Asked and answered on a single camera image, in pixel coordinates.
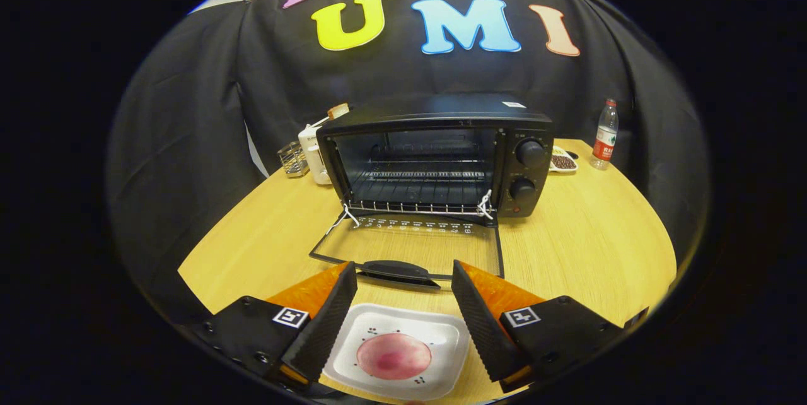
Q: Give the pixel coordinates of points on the white divided bean dish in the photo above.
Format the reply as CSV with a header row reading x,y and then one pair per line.
x,y
561,163

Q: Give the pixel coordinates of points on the black toaster oven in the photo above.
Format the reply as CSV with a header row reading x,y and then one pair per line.
x,y
529,178

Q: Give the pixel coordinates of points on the pink meat slice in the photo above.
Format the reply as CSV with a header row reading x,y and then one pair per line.
x,y
394,356

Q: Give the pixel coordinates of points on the brown bread slice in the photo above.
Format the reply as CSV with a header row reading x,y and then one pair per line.
x,y
338,111

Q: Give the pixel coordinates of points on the white bread toaster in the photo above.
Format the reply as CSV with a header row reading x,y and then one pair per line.
x,y
312,152

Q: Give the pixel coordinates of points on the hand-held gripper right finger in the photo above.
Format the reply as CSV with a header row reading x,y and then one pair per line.
x,y
485,329

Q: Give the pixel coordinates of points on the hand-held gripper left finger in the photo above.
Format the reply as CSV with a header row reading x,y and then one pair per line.
x,y
325,329

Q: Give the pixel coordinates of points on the clear plastic water bottle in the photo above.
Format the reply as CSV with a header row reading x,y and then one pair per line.
x,y
604,140

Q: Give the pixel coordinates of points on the white square plate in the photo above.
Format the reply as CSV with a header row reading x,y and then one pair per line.
x,y
444,335

